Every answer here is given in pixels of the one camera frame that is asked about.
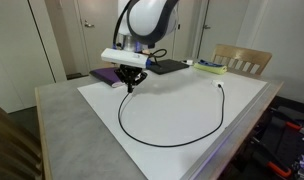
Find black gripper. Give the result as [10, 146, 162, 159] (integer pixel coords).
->
[114, 65, 148, 93]

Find white power adapter brick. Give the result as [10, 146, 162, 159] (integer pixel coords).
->
[211, 78, 225, 87]

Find black charging cable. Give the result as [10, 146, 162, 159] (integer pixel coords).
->
[117, 83, 226, 148]

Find purple notebook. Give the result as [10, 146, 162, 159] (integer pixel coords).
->
[89, 67, 126, 89]

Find black closed laptop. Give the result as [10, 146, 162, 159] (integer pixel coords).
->
[145, 58, 190, 76]

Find large white board mat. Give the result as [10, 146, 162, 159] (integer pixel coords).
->
[76, 64, 269, 180]

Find white room door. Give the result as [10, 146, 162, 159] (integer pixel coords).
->
[73, 0, 126, 73]

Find blue microfibre cloth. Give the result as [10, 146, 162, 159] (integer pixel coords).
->
[197, 59, 223, 68]

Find yellow microfibre cloth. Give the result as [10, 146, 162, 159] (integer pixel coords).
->
[192, 62, 228, 76]

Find white door beside closet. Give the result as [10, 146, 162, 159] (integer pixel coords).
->
[197, 0, 250, 61]

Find wooden chair beside cloths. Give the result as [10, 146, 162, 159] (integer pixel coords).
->
[210, 43, 273, 76]

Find wooden slat-back chair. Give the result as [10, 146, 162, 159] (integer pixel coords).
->
[0, 101, 45, 180]

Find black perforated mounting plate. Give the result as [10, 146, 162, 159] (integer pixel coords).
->
[255, 105, 304, 180]

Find orange and black clamp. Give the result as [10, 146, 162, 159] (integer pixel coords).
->
[270, 108, 304, 132]
[251, 138, 293, 179]

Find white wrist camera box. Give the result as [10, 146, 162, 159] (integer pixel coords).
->
[100, 47, 150, 70]

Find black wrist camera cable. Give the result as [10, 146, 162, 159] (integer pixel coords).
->
[112, 0, 169, 69]

